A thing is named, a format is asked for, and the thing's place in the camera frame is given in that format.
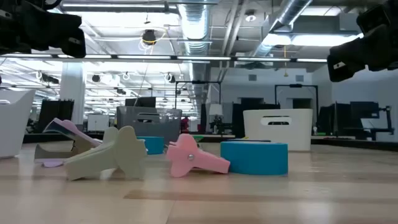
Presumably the white cabinet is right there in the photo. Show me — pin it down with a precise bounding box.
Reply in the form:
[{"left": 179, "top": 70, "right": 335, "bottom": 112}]
[{"left": 87, "top": 114, "right": 110, "bottom": 132}]

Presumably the white plastic bin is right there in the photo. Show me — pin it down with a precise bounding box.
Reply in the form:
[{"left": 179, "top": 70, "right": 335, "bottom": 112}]
[{"left": 0, "top": 89, "right": 36, "bottom": 160}]

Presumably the black monitor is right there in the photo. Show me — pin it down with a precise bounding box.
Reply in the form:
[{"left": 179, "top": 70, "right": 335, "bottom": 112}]
[{"left": 125, "top": 96, "right": 157, "bottom": 108}]

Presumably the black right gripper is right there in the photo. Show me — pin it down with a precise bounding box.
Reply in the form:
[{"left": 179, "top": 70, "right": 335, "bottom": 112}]
[{"left": 326, "top": 21, "right": 398, "bottom": 83}]

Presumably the white shade table lamp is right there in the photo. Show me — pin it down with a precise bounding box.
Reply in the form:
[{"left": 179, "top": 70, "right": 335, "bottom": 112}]
[{"left": 208, "top": 103, "right": 224, "bottom": 116}]

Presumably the grey translucent plastic bin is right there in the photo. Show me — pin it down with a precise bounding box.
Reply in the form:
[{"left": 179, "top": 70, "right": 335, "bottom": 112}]
[{"left": 116, "top": 106, "right": 183, "bottom": 147}]

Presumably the black metal gantry frame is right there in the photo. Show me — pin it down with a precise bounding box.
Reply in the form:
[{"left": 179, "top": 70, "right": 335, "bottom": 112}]
[
  {"left": 274, "top": 83, "right": 319, "bottom": 110},
  {"left": 175, "top": 80, "right": 222, "bottom": 110}
]

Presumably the black ceiling-mounted camera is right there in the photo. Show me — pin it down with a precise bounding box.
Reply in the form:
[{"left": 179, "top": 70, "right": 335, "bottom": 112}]
[{"left": 142, "top": 29, "right": 157, "bottom": 46}]

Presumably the blue tape roll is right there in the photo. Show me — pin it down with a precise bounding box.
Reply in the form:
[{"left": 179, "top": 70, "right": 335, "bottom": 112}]
[
  {"left": 136, "top": 136, "right": 165, "bottom": 156},
  {"left": 220, "top": 141, "right": 289, "bottom": 176}
]

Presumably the white bin with handle slot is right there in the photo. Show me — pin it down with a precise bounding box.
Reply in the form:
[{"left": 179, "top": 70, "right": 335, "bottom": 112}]
[{"left": 243, "top": 108, "right": 314, "bottom": 152}]

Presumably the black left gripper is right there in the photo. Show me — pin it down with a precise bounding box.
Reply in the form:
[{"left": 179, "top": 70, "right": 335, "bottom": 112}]
[{"left": 12, "top": 2, "right": 87, "bottom": 59}]

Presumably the purple stapler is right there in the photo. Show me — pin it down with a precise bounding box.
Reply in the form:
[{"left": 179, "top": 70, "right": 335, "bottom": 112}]
[{"left": 34, "top": 117, "right": 104, "bottom": 169}]

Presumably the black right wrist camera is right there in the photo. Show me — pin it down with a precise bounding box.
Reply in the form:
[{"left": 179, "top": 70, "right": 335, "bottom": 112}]
[{"left": 356, "top": 1, "right": 393, "bottom": 35}]

